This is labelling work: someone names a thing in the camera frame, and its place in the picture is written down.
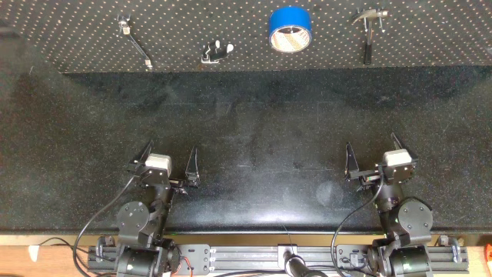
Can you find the black cable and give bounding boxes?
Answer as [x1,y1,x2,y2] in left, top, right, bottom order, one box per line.
[71,175,136,277]
[331,176,384,277]

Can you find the black pegboard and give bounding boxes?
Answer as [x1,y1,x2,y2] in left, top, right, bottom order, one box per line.
[0,0,492,74]

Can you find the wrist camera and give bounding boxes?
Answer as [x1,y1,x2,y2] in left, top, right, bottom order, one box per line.
[145,153,173,173]
[382,149,414,168]

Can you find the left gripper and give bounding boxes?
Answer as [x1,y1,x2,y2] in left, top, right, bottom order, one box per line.
[127,138,201,190]

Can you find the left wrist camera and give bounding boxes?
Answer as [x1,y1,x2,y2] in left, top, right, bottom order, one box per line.
[145,153,173,173]

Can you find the mounting rail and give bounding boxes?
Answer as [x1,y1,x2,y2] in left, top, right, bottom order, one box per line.
[87,234,470,277]

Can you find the wrench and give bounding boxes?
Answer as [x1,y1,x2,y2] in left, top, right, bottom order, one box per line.
[118,19,154,72]

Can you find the pliers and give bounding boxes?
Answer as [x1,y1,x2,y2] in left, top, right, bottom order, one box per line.
[201,39,235,65]

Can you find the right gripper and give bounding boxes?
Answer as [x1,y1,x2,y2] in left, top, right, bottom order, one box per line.
[344,132,419,192]

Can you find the hammer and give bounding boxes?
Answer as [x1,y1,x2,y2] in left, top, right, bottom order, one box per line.
[351,8,391,65]

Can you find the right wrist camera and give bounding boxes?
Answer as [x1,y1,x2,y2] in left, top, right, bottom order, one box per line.
[382,149,414,168]

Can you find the roll of blue tape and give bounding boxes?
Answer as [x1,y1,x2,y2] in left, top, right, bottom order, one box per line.
[268,5,314,54]

